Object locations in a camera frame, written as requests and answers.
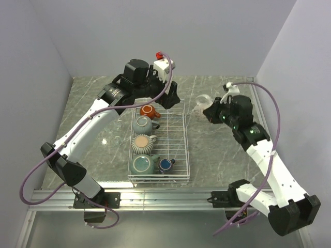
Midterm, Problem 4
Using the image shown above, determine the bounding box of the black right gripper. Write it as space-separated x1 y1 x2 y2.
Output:
203 97 239 129

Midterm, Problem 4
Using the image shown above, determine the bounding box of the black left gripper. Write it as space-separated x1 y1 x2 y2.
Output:
134 65 180 109

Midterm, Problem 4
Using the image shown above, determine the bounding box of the floral white ceramic mug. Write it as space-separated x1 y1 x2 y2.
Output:
192 94 213 120

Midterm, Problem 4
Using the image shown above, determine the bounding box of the orange ceramic mug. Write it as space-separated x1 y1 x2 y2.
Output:
139 104 161 119

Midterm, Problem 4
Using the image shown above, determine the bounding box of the pale blue ceramic mug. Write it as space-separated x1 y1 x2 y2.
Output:
132 116 160 135

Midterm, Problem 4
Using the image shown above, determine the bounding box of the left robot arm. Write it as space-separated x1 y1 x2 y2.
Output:
41 54 180 208

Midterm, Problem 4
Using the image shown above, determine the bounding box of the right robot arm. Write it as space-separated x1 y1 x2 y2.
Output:
203 95 321 236

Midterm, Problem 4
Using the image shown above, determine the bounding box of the ribbed striped ceramic cup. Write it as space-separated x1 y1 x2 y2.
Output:
131 134 158 155

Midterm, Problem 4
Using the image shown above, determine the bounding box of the small dark blue mug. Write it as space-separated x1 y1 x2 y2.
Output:
158 159 176 174

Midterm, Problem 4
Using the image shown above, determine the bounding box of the teal glazed ceramic mug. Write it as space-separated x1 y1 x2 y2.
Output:
129 154 160 175

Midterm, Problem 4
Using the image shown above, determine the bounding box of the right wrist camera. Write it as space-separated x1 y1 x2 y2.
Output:
220 82 240 103

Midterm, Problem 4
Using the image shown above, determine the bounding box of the white wire dish rack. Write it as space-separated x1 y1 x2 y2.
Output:
127 99 190 184

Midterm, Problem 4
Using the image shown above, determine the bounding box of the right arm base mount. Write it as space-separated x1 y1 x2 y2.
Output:
207 190 258 225

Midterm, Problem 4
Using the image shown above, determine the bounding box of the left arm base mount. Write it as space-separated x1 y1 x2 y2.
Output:
73 192 121 229

